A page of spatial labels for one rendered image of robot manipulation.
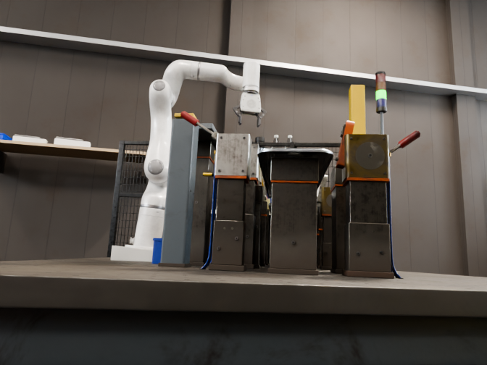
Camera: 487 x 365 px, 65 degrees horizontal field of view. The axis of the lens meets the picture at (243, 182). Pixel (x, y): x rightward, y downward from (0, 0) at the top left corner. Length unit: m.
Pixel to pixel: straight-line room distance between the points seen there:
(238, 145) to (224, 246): 0.27
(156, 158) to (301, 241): 0.99
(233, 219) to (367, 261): 0.34
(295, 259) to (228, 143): 0.35
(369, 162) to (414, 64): 5.28
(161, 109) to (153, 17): 3.69
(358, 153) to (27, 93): 4.61
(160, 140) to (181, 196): 0.74
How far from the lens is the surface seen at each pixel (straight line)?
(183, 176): 1.14
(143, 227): 1.77
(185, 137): 1.17
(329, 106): 5.37
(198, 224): 1.36
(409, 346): 0.69
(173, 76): 1.98
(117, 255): 1.72
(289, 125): 5.08
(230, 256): 0.99
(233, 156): 1.02
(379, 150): 1.04
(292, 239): 0.95
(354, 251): 0.99
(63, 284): 0.55
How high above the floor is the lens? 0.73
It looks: 11 degrees up
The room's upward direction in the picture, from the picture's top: 3 degrees clockwise
